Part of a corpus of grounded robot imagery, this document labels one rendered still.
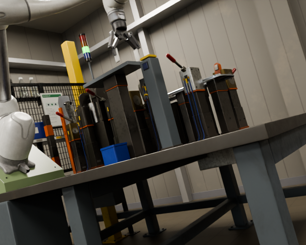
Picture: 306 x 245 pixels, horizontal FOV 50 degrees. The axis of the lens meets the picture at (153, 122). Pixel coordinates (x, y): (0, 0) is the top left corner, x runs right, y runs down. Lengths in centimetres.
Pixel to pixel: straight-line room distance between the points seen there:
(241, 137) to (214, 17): 331
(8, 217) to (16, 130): 41
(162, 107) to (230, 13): 265
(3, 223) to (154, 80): 97
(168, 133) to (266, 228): 72
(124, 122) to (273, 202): 98
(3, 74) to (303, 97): 275
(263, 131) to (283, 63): 278
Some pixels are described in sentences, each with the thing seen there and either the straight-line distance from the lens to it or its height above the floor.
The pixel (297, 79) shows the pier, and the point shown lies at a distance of 358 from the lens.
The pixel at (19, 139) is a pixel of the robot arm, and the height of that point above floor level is 94.
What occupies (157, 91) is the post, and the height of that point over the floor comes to 97.
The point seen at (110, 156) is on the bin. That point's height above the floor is 74.
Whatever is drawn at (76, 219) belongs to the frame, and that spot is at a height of 52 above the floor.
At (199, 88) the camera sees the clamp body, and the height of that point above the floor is 95.
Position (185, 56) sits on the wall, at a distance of 422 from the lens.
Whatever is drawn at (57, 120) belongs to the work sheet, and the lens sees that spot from 301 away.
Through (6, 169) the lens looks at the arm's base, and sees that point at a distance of 180.
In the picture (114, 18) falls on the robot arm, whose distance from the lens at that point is 177.
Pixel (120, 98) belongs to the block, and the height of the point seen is 101.
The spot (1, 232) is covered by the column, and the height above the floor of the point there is 52.
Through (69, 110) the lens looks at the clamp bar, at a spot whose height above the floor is 115.
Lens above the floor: 70
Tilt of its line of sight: 5 degrees up
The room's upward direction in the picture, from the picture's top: 15 degrees counter-clockwise
